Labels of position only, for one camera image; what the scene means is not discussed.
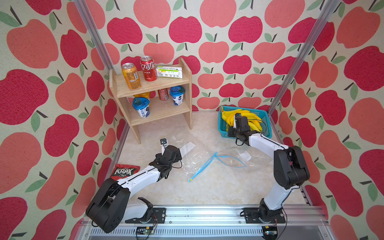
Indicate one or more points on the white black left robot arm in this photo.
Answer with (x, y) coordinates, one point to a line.
(111, 204)

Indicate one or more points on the blue lid yogurt cup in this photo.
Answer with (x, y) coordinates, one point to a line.
(177, 94)
(142, 106)

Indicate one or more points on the orange drink can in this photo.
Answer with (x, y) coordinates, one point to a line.
(131, 76)

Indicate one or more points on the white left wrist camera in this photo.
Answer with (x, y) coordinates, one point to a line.
(164, 144)

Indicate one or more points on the teal plastic basket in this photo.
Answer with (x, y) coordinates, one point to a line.
(266, 124)

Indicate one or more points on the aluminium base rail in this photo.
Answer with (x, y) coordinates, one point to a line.
(302, 222)

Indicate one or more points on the yellow container on shelf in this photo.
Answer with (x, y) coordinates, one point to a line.
(143, 95)

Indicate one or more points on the red cola can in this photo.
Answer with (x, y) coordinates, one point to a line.
(148, 68)

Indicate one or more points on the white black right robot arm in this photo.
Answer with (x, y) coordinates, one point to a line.
(290, 168)

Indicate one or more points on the right aluminium corner post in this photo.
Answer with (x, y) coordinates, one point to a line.
(320, 23)

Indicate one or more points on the white green box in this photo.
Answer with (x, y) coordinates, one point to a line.
(169, 72)

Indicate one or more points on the blue lid yogurt cup back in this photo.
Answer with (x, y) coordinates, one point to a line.
(177, 94)

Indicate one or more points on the small red can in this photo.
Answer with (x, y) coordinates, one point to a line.
(163, 94)

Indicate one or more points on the blue lid yogurt cup front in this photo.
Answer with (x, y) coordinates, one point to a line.
(142, 106)

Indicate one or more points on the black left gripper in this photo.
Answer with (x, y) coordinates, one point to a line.
(178, 158)

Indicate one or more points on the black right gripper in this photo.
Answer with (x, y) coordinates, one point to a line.
(231, 129)

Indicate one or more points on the aluminium corner post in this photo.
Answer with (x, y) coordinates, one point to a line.
(90, 24)
(320, 23)

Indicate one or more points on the red Krax chips bag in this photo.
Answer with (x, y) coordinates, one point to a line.
(121, 171)

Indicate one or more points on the yellow banana bunch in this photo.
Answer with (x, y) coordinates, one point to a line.
(229, 118)

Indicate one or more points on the left aluminium corner post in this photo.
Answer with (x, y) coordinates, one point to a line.
(90, 24)

